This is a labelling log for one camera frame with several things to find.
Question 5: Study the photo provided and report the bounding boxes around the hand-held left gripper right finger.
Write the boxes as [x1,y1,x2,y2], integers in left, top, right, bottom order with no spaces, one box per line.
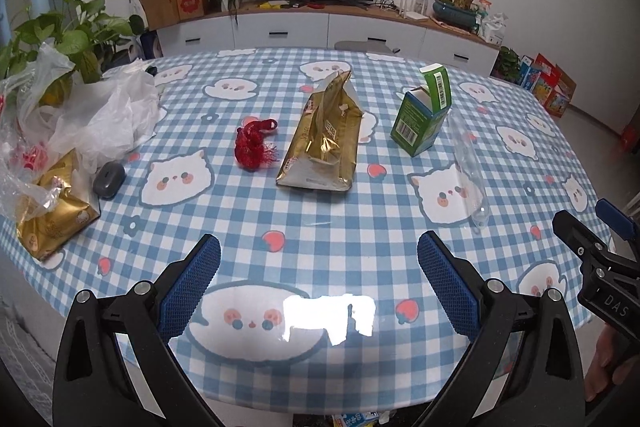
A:
[415,230,586,427]

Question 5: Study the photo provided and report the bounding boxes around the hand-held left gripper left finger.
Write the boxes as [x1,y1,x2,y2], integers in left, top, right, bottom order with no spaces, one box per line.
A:
[52,233,223,427]

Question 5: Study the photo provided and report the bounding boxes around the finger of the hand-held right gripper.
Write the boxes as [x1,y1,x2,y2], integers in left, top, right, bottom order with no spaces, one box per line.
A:
[595,199,640,253]
[552,210,608,268]

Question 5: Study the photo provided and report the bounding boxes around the person's right hand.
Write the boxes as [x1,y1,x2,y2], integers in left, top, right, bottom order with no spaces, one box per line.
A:
[584,332,640,403]

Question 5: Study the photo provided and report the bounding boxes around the clear plastic bottle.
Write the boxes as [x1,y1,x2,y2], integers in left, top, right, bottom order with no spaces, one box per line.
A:
[447,112,491,235]

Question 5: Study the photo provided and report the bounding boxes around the blue checkered printed tablecloth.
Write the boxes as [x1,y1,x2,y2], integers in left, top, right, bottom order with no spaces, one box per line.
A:
[0,47,608,420]

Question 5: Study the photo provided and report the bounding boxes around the dark grey computer mouse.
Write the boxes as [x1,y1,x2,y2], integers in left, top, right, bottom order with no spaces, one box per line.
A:
[92,161,126,200]

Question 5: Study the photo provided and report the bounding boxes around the colourful toy boxes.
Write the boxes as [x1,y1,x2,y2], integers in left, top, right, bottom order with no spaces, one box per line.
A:
[517,53,577,118]

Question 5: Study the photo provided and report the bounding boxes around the red tassel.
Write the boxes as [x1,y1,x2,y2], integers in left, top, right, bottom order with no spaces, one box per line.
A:
[234,118,279,170]

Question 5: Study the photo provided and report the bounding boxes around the crumpled gold foil bag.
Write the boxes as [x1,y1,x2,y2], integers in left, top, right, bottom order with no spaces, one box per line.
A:
[15,149,101,263]

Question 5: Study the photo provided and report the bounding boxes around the blue printed box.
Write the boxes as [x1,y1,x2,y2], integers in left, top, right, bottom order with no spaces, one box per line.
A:
[334,412,381,427]

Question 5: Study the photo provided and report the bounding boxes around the green carton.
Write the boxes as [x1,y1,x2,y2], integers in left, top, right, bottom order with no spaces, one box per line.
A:
[390,63,453,158]

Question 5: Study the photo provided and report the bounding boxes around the grey patterned rug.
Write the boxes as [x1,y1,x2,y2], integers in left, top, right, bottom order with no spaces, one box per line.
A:
[0,307,56,413]

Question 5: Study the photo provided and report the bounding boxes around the small floor plant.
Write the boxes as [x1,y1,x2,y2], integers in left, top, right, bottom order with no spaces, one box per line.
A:
[492,47,521,82]

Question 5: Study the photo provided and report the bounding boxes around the large white plastic bag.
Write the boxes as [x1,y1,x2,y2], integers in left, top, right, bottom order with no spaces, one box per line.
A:
[47,59,161,172]

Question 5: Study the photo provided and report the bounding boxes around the clear plastic bag red print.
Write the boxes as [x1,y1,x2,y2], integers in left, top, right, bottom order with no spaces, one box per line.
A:
[0,132,66,233]

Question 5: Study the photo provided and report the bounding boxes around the small white bag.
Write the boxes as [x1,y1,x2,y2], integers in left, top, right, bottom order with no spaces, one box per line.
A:
[481,11,508,48]

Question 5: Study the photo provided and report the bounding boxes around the dark blue bag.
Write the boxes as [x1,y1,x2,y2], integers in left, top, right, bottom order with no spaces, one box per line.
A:
[140,31,163,60]

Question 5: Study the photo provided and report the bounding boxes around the bonsai in blue pot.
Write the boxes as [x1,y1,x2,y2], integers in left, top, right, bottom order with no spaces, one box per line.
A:
[432,0,481,30]

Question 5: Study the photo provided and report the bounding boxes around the white television cabinet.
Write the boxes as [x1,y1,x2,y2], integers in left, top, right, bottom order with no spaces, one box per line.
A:
[155,2,501,75]

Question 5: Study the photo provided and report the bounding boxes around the white router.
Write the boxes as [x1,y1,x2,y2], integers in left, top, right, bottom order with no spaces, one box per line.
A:
[397,0,431,24]

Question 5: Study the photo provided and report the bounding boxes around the green pothos plant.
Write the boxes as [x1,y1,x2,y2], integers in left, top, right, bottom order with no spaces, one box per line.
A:
[0,0,146,108]

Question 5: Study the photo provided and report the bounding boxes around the cardboard boxes on cabinet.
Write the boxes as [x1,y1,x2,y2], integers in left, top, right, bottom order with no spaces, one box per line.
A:
[139,0,178,30]

